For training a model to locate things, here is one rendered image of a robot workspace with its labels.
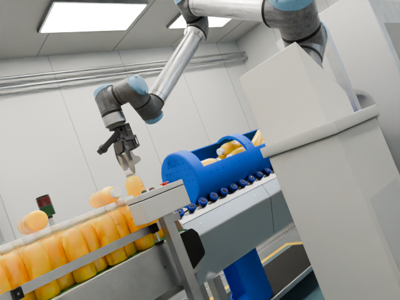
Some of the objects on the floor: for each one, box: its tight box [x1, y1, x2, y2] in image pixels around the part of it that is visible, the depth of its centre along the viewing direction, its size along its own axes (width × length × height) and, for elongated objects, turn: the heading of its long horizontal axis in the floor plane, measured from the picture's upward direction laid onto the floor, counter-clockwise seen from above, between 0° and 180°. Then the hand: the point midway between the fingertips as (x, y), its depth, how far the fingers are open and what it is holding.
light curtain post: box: [324, 27, 362, 113], centre depth 245 cm, size 6×6×170 cm
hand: (129, 171), depth 149 cm, fingers closed on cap, 4 cm apart
